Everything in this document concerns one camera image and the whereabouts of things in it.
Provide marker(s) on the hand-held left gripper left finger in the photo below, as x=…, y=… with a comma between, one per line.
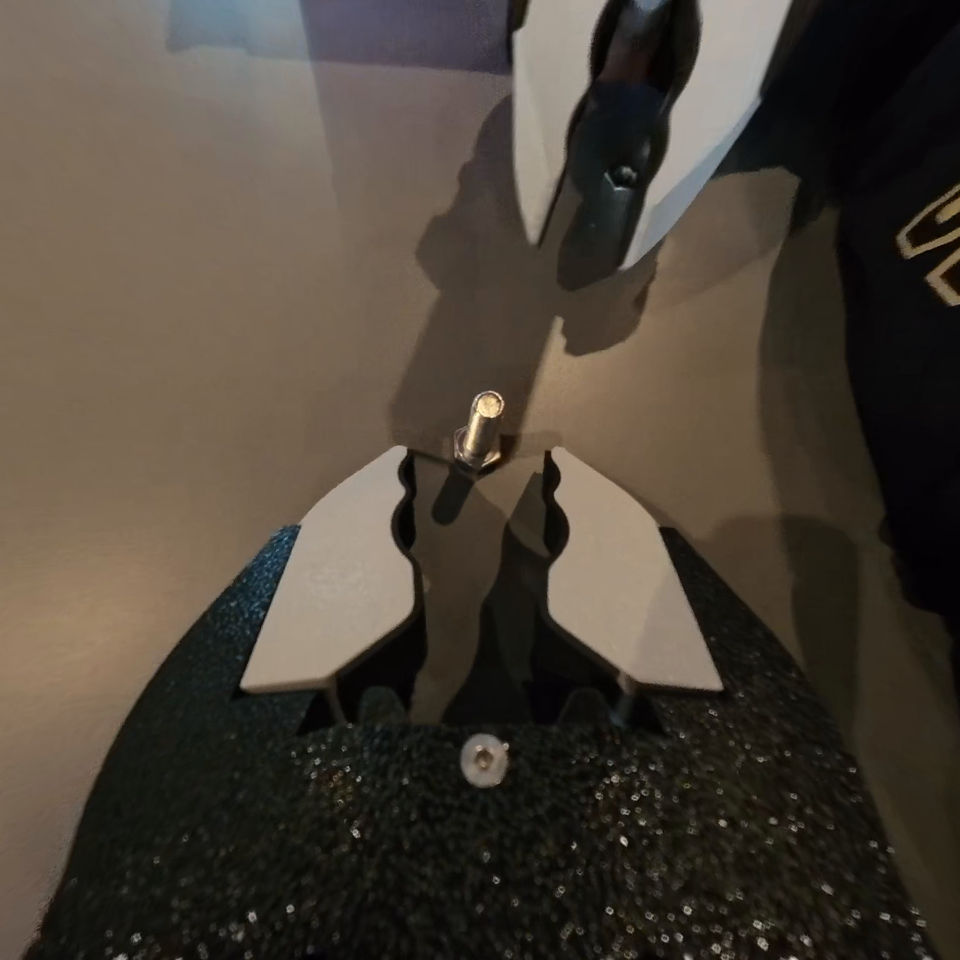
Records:
x=337, y=600

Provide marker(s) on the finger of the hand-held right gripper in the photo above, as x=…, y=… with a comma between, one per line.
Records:
x=720, y=90
x=547, y=112

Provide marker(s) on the person's navy sweatshirt torso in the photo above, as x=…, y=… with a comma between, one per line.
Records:
x=885, y=337

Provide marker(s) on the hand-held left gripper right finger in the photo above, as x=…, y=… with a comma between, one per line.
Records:
x=622, y=600

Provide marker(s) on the silver hex bolt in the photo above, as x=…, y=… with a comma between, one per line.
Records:
x=484, y=427

